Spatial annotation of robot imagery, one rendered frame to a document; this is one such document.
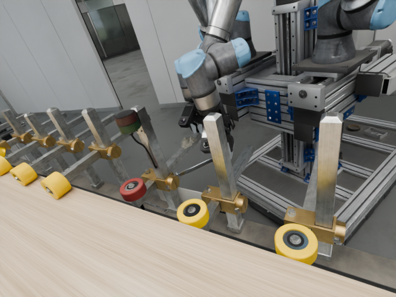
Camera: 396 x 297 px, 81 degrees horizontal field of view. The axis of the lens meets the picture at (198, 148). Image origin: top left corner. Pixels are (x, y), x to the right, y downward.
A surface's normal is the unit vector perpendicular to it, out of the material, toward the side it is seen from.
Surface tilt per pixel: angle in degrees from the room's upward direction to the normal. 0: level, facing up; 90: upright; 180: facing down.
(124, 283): 0
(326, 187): 90
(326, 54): 73
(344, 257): 0
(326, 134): 90
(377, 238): 0
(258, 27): 90
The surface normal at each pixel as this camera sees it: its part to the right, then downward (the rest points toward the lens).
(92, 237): -0.23, -0.83
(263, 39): -0.39, 0.56
